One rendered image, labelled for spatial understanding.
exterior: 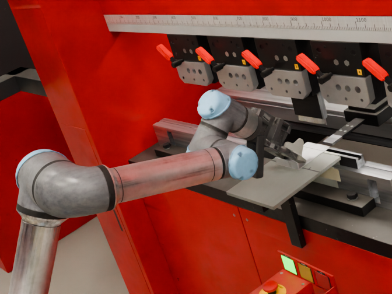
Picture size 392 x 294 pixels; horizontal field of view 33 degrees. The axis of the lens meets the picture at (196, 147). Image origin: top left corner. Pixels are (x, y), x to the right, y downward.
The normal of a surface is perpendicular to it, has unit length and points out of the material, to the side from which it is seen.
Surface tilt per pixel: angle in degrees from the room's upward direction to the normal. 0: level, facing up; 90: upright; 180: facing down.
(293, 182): 0
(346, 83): 90
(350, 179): 90
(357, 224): 0
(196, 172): 85
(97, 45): 90
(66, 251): 0
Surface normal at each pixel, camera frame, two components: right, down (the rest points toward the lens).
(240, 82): -0.73, 0.47
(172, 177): 0.51, 0.13
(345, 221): -0.29, -0.87
